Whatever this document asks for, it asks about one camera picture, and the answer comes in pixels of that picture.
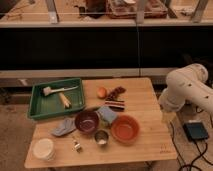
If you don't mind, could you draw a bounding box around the small metal cup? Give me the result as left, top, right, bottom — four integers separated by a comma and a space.
95, 130, 109, 146

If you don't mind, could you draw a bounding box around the green plastic tray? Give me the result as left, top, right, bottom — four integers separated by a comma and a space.
28, 78, 85, 120

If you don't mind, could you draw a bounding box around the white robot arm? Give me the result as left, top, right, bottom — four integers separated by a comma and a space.
159, 63, 213, 115

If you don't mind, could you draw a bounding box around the yellow corn cob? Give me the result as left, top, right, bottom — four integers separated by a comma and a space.
59, 93, 71, 108

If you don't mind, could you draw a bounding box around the purple grape bunch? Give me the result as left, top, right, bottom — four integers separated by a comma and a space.
107, 87, 126, 101

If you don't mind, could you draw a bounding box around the white dish brush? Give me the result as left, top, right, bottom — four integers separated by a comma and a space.
43, 86, 76, 96

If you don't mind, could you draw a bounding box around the purple bowl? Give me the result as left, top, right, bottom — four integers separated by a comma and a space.
75, 110, 99, 134

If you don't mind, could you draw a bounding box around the orange fruit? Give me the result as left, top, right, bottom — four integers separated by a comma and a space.
97, 87, 107, 99

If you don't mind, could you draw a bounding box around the blue sponge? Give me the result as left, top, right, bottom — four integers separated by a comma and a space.
97, 106, 118, 124

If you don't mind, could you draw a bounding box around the red bowl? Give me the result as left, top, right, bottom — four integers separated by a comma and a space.
110, 115, 140, 144

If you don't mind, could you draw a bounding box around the black cable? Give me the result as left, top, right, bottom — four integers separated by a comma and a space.
169, 106, 213, 171

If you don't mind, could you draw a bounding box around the black foot pedal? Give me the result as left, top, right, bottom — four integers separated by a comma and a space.
183, 122, 209, 141

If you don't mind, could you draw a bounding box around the grey cloth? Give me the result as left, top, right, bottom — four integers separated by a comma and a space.
51, 118, 76, 137

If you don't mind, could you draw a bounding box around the white round container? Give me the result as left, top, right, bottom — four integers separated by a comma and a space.
33, 138, 55, 161

